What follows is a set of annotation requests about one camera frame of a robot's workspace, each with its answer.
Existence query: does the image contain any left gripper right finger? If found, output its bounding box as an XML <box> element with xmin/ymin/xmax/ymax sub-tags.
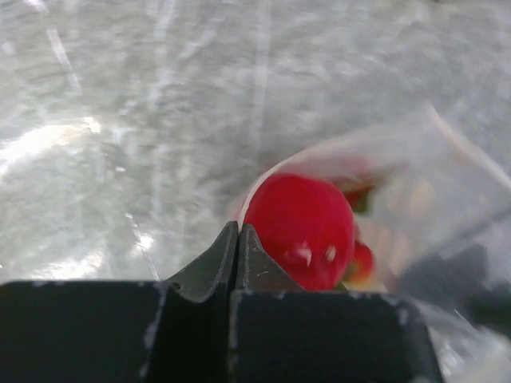
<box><xmin>230</xmin><ymin>225</ymin><xmax>443</xmax><ymax>382</ymax></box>

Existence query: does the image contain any polka dot zip bag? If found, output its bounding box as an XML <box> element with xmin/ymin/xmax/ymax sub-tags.
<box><xmin>229</xmin><ymin>103</ymin><xmax>511</xmax><ymax>383</ymax></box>

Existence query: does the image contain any red toy apple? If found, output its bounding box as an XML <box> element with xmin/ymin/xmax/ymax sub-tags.
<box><xmin>244</xmin><ymin>173</ymin><xmax>355</xmax><ymax>290</ymax></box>

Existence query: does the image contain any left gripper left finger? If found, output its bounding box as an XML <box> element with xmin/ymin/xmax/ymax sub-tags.
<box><xmin>1</xmin><ymin>222</ymin><xmax>238</xmax><ymax>382</ymax></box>

